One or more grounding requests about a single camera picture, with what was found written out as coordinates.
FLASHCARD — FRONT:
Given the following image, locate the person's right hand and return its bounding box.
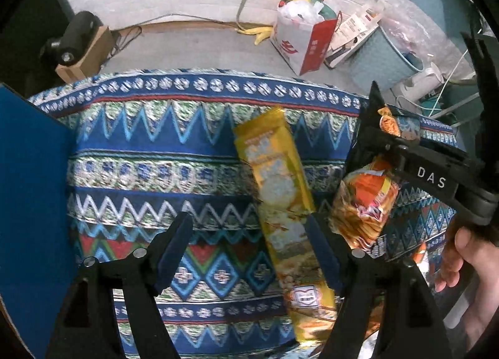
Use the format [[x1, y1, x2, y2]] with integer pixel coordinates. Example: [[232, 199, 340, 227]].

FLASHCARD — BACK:
[[434, 222, 499, 344]]

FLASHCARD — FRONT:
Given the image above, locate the banana peel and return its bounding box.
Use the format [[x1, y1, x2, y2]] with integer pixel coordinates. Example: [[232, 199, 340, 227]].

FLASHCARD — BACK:
[[238, 24, 274, 46]]

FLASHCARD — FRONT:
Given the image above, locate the white appliance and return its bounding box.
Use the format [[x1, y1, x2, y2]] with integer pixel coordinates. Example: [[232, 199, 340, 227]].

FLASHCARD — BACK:
[[391, 62, 446, 107]]

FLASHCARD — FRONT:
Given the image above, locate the pale blue bin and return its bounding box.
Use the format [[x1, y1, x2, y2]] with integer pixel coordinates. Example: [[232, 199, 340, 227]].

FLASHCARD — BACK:
[[346, 24, 425, 89]]

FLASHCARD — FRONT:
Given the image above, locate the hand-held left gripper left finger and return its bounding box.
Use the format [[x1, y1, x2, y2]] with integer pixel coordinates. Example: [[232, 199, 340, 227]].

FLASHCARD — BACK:
[[45, 211, 194, 359]]

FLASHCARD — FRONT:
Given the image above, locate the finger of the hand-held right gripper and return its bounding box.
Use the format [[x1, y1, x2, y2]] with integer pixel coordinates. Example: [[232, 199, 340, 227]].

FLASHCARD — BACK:
[[345, 80, 402, 172]]

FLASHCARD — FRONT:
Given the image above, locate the long yellow cracker packet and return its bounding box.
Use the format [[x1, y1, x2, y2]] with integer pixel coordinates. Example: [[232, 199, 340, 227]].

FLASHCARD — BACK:
[[233, 106, 340, 344]]

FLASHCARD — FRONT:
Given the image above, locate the white plastic trash bag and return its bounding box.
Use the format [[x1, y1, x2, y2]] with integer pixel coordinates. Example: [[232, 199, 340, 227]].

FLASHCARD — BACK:
[[278, 0, 327, 25]]

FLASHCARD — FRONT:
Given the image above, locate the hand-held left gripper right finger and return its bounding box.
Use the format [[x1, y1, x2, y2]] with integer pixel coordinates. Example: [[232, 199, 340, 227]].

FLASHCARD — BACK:
[[304, 213, 455, 359]]

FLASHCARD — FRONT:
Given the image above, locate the black cylindrical device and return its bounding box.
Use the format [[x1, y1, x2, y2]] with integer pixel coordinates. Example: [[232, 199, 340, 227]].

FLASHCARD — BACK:
[[40, 11, 103, 67]]

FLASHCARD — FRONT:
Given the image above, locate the blue patterned blanket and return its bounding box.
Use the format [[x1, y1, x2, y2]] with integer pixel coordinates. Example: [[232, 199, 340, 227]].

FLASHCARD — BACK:
[[27, 68, 458, 359]]

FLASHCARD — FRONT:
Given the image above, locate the orange cracker packet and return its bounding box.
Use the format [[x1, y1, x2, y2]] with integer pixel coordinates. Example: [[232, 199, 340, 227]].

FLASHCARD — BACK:
[[328, 105, 404, 251]]

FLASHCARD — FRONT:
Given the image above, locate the clear plastic bag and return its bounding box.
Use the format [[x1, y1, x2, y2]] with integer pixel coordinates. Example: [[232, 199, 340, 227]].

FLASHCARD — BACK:
[[380, 0, 472, 79]]

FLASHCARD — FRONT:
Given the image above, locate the red and white paper bag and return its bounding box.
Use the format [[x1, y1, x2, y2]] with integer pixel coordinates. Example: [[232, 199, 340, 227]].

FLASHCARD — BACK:
[[270, 8, 342, 76]]

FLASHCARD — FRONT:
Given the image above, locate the printed paper leaflet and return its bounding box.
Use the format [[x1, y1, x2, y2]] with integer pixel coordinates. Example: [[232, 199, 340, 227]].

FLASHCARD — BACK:
[[325, 2, 385, 69]]

